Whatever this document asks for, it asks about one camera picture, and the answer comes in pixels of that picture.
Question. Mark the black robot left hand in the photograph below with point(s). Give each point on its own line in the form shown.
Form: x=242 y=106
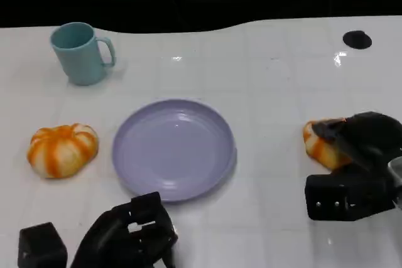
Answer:
x=110 y=239

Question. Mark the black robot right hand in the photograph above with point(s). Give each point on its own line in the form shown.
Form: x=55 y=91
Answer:
x=370 y=136

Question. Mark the orange white toy bread roll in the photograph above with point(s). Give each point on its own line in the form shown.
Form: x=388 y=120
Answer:
x=61 y=152
x=322 y=150

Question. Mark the lilac plate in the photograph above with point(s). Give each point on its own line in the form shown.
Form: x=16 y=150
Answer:
x=174 y=152

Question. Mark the pale green mug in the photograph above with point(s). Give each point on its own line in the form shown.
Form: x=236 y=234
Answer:
x=80 y=57

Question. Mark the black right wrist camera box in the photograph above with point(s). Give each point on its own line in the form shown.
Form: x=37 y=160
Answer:
x=345 y=196

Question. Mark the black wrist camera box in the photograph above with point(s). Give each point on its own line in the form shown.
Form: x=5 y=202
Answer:
x=345 y=196
x=41 y=246

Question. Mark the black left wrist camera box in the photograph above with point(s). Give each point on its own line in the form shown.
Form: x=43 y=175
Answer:
x=41 y=246

